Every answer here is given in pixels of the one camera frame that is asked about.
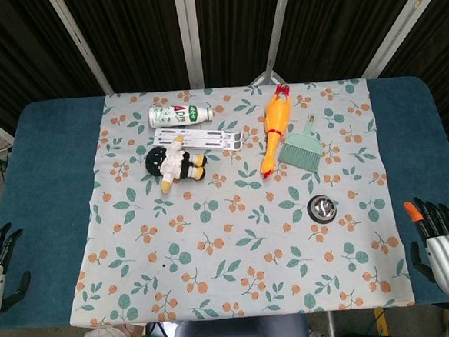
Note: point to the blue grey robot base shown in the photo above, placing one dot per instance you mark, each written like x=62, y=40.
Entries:
x=240, y=335

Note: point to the yellow rubber chicken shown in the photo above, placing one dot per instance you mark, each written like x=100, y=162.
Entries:
x=274, y=126

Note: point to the black haired plush doll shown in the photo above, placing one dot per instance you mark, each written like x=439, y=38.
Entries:
x=172, y=164

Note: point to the white drink bottle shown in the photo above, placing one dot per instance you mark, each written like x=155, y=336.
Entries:
x=178, y=115

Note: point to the white folding stand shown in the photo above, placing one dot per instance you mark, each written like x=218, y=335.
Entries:
x=211, y=138

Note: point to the blue table mat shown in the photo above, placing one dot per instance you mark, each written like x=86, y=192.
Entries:
x=45, y=196

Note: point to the green hand brush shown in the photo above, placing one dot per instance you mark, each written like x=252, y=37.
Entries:
x=300, y=147

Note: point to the floral patterned tablecloth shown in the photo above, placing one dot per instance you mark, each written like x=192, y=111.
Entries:
x=235, y=206

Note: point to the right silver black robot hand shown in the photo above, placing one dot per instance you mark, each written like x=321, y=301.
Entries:
x=447, y=261

